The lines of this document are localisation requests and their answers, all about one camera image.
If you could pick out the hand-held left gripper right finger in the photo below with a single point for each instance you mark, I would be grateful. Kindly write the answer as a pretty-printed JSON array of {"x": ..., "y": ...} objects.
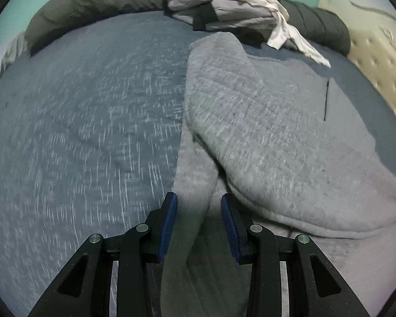
[{"x": 229, "y": 228}]

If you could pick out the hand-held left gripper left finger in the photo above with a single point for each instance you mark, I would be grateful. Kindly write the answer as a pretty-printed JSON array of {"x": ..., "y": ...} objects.
[{"x": 168, "y": 228}]

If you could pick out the grey knit sweater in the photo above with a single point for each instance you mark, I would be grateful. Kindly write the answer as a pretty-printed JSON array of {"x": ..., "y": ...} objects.
[{"x": 267, "y": 138}]

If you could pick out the white shirt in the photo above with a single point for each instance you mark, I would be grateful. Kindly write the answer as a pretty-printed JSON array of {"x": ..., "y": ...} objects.
[{"x": 280, "y": 29}]

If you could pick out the cream tufted headboard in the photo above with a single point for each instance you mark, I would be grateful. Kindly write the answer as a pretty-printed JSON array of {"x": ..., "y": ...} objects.
[{"x": 376, "y": 59}]

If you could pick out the light grey quilt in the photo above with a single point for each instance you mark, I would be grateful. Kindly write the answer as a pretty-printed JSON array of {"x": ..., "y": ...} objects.
[{"x": 0, "y": 62}]

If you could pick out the dark grey rolled duvet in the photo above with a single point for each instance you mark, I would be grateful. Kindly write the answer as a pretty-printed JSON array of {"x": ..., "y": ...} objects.
[{"x": 85, "y": 6}]

